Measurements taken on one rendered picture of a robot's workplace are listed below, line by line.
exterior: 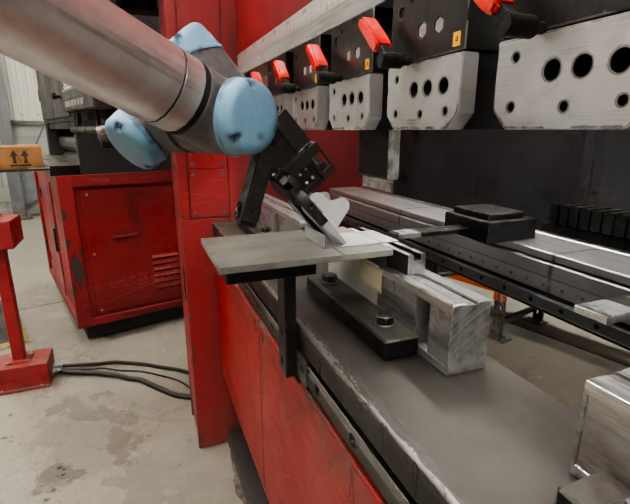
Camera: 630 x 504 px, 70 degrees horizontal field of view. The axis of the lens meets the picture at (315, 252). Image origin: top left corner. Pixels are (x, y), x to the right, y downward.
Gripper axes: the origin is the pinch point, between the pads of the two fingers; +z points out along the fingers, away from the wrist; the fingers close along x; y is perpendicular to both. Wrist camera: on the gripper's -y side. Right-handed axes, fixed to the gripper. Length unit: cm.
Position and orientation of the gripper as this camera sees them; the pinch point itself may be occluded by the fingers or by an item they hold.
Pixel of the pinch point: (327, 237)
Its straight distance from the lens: 72.4
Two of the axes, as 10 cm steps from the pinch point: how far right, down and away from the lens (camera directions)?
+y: 7.1, -7.0, 0.9
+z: 6.1, 6.7, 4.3
